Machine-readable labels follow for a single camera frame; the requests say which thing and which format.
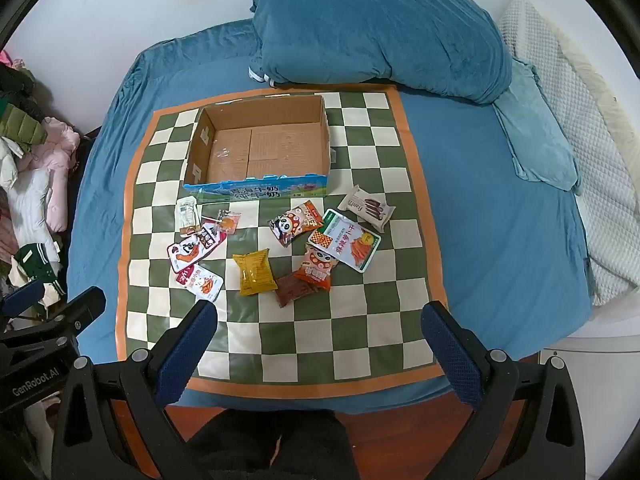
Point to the person's legs in dark trousers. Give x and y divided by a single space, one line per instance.
240 450

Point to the small clear orange candy packet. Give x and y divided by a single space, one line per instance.
229 223

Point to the orange panda snack packet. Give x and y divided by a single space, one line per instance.
315 267
295 222

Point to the yellow snack packet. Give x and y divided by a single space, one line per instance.
255 272

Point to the white textured blanket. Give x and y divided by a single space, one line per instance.
575 85

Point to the dark blue duvet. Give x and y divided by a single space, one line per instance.
380 30

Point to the red white snack packet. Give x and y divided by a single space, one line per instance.
185 255

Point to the dark red snack packet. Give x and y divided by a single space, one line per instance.
292 290

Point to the pink white snack packet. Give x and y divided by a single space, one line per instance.
202 282

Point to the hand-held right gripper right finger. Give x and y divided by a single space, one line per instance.
450 355

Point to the cream slim snack packet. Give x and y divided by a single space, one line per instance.
186 215

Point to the white green-edged snack pouch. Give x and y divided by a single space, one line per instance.
350 242

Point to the beige wafer snack packet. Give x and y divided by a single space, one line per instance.
365 207

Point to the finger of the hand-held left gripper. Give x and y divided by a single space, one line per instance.
85 306
22 296

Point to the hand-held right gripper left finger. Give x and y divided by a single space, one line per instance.
185 355

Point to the cardboard box with blue print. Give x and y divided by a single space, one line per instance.
260 150

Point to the green white checkered mat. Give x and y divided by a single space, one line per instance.
350 320

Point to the light blue pillow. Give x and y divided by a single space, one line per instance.
535 135

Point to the pile of clothes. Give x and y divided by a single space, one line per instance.
30 185

